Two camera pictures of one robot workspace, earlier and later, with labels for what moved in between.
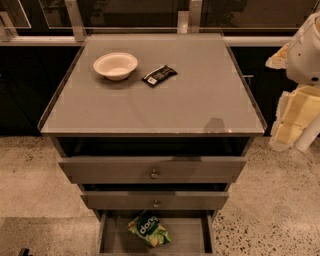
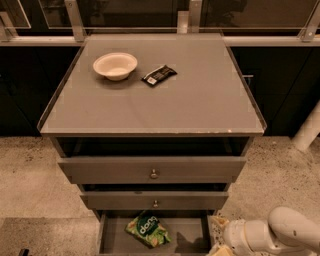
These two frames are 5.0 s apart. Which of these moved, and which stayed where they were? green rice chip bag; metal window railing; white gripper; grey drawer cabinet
Moved: white gripper
Stayed: green rice chip bag; metal window railing; grey drawer cabinet
